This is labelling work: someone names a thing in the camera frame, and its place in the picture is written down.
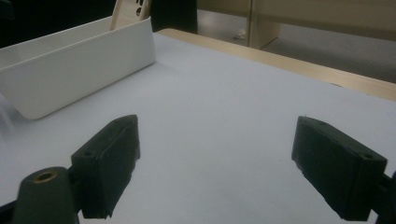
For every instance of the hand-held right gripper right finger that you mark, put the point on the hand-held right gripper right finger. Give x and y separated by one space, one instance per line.
336 168

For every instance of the black curtain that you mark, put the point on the black curtain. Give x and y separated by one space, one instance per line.
174 15

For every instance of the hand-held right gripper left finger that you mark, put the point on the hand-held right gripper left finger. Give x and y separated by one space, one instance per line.
109 161

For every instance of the pink phone case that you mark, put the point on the pink phone case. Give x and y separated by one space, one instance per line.
126 14

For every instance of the white table cover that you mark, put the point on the white table cover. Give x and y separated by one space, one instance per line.
218 124

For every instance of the wooden table frame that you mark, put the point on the wooden table frame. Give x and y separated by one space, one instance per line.
280 62

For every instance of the crumpled white paper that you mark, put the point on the crumpled white paper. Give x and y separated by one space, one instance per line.
239 33

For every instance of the white plastic storage box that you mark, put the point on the white plastic storage box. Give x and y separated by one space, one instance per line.
77 71

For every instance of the beige wooden bench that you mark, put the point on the beige wooden bench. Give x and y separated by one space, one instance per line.
261 18

